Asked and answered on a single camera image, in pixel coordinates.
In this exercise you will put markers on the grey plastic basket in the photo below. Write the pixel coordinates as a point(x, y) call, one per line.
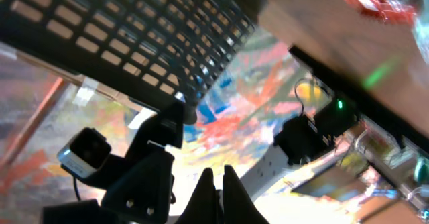
point(154, 51)

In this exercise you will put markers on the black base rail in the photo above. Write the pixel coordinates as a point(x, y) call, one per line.
point(401, 131)

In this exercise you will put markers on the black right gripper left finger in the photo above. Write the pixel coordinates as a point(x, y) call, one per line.
point(203, 206)

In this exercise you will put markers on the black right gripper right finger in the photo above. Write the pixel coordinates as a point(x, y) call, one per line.
point(238, 207)

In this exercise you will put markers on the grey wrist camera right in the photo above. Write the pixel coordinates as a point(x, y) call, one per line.
point(85, 153)

